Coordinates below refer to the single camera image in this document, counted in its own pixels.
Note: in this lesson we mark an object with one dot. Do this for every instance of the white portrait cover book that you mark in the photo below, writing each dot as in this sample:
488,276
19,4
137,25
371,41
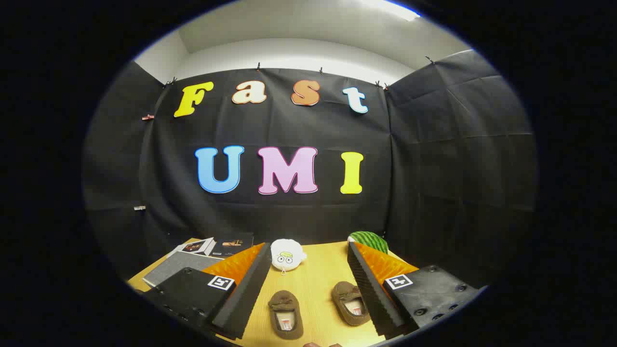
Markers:
195,246

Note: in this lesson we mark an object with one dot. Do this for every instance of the white plush toy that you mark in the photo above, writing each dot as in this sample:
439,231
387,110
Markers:
287,255

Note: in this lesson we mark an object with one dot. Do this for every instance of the dark cover book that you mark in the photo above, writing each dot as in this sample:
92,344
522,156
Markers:
234,245

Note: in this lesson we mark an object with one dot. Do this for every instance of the watermelon slice toy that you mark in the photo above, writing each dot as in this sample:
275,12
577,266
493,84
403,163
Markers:
371,239

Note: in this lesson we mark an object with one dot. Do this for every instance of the brown fuzzy shoe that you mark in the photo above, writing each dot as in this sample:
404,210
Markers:
350,303
285,314

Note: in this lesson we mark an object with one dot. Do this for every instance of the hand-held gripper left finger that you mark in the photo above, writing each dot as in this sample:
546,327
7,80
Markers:
247,289

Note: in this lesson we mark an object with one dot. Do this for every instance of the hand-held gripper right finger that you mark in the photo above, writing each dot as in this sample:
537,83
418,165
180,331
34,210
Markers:
367,289

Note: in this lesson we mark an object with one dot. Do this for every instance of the grey fabric storage box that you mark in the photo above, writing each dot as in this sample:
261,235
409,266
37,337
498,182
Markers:
185,264

